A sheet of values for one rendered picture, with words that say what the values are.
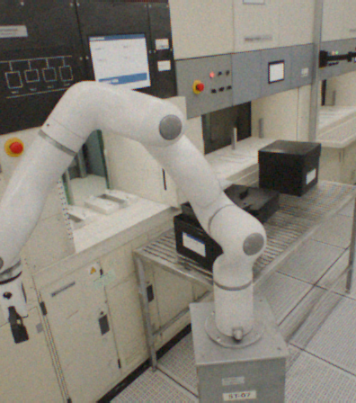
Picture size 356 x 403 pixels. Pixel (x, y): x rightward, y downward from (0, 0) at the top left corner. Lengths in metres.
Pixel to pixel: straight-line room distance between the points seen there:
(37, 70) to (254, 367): 1.19
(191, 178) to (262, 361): 0.60
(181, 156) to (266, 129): 2.27
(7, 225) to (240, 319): 0.73
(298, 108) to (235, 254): 2.12
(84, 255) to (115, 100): 0.94
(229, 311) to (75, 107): 0.73
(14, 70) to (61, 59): 0.18
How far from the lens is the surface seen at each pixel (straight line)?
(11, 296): 0.94
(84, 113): 0.81
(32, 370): 1.73
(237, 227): 0.97
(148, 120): 0.78
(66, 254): 1.58
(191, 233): 1.54
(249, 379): 1.25
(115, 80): 1.59
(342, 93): 4.46
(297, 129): 3.02
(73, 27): 1.50
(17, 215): 0.80
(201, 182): 0.92
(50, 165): 0.82
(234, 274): 1.08
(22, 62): 1.39
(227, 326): 1.20
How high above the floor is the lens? 1.61
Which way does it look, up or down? 23 degrees down
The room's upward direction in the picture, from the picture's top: 5 degrees counter-clockwise
